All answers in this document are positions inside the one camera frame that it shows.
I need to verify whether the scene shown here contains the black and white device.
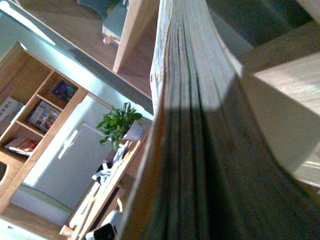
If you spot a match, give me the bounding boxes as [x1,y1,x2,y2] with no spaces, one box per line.
[85,223,117,240]

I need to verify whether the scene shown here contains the white wall radiator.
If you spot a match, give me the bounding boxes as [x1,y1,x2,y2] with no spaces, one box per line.
[23,122,113,210]

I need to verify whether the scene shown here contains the wooden side table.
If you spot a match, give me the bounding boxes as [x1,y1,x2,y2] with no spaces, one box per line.
[59,124,151,240]

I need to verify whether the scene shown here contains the green potted plant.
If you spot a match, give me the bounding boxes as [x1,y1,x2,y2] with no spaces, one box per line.
[96,102,142,151]

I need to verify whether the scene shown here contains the background wooden bookcase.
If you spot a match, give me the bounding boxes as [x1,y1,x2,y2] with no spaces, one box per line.
[0,41,89,240]

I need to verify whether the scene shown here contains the dark blue book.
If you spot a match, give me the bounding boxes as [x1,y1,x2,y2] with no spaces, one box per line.
[53,81,76,102]

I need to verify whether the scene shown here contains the colourful book in bookcase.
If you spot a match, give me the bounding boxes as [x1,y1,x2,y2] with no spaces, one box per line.
[27,100,61,132]

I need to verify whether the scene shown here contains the white plant pot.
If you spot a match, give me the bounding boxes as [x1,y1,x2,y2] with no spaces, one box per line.
[123,120,144,142]

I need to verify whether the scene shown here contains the red book lying flat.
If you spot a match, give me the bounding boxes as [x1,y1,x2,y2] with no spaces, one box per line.
[4,137,39,156]

